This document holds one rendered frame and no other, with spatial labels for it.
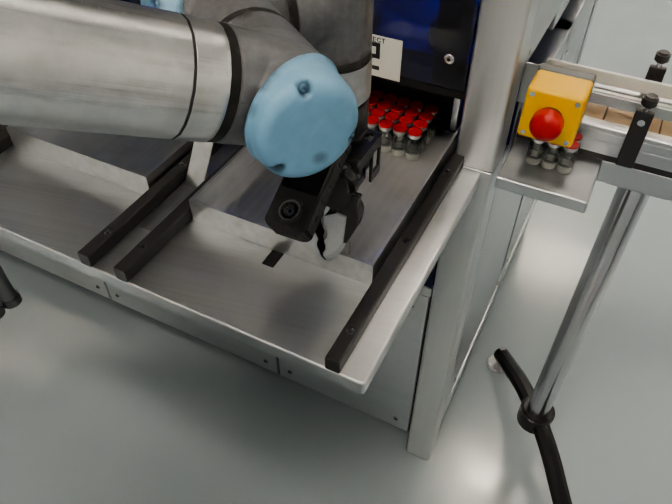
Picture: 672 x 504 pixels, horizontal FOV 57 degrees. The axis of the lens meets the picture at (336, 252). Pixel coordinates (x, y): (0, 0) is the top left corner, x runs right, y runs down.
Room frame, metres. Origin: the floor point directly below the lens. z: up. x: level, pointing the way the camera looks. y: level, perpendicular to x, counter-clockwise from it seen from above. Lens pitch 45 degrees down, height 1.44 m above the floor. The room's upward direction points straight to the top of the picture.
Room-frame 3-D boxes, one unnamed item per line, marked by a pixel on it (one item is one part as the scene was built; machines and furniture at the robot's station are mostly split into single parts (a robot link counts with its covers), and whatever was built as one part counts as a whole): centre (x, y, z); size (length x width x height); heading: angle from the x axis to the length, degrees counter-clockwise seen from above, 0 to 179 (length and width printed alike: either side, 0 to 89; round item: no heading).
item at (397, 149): (0.78, -0.04, 0.90); 0.18 x 0.02 x 0.05; 63
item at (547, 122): (0.67, -0.27, 0.99); 0.04 x 0.04 x 0.04; 63
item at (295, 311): (0.73, 0.17, 0.87); 0.70 x 0.48 x 0.02; 63
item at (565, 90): (0.71, -0.29, 1.00); 0.08 x 0.07 x 0.07; 153
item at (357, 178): (0.54, 0.00, 1.05); 0.09 x 0.08 x 0.12; 153
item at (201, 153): (0.65, 0.21, 0.91); 0.14 x 0.03 x 0.06; 153
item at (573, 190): (0.74, -0.32, 0.87); 0.14 x 0.13 x 0.02; 153
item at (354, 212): (0.51, -0.01, 0.99); 0.05 x 0.02 x 0.09; 63
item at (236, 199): (0.71, 0.00, 0.90); 0.34 x 0.26 x 0.04; 153
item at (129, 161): (0.87, 0.29, 0.90); 0.34 x 0.26 x 0.04; 153
